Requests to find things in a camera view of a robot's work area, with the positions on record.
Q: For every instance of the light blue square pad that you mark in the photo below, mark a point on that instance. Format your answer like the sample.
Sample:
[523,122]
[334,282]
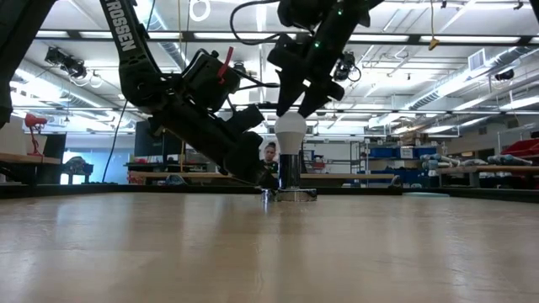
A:
[425,195]

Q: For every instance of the red bin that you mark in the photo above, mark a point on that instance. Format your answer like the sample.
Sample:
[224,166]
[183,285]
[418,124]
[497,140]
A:
[524,148]

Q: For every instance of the wooden table with rolls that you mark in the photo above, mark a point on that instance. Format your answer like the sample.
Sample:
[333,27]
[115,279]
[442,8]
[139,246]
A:
[497,170]

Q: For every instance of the ceiling air vent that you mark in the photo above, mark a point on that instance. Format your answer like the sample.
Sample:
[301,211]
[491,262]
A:
[477,60]

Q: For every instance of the grey rolled bundle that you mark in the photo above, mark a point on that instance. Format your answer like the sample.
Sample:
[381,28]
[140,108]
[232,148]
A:
[438,160]
[509,160]

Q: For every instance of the small black round device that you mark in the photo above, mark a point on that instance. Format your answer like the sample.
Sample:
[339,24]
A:
[240,67]

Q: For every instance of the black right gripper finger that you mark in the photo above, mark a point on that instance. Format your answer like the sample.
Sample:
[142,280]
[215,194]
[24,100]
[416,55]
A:
[290,90]
[313,101]

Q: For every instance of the person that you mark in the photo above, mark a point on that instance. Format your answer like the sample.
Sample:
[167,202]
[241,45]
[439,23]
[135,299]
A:
[270,153]

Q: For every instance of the wooden workbench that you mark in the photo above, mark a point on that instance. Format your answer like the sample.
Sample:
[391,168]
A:
[25,159]

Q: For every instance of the black monitor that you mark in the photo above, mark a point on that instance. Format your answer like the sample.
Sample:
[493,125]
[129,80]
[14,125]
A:
[145,145]

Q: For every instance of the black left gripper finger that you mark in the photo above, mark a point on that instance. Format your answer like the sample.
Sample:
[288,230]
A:
[265,182]

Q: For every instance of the black ceiling-mounted device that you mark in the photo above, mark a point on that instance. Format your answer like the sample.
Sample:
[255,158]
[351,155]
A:
[67,63]

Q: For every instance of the black aluminium table frame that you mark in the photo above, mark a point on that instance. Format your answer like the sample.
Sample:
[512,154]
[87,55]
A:
[126,189]

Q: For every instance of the long wooden table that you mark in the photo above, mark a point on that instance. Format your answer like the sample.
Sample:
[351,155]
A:
[345,176]

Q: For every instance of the small black duct device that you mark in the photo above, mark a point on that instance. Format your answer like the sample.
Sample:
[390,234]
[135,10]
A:
[504,75]

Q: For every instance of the black hanging camera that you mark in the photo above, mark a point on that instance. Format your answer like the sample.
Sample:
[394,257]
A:
[345,65]

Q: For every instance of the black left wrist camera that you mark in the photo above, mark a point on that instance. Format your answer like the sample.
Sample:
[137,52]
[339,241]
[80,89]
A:
[208,82]

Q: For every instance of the chrome lamp socket base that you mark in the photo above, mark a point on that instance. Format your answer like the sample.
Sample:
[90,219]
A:
[289,172]

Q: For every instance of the white lightbulb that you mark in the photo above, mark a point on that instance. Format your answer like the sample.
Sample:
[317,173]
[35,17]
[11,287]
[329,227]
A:
[290,134]

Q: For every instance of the red desk lamp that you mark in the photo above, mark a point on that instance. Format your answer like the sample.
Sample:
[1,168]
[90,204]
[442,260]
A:
[33,121]

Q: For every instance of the blue storage bins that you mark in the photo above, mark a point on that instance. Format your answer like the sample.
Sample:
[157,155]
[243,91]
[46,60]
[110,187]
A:
[381,152]

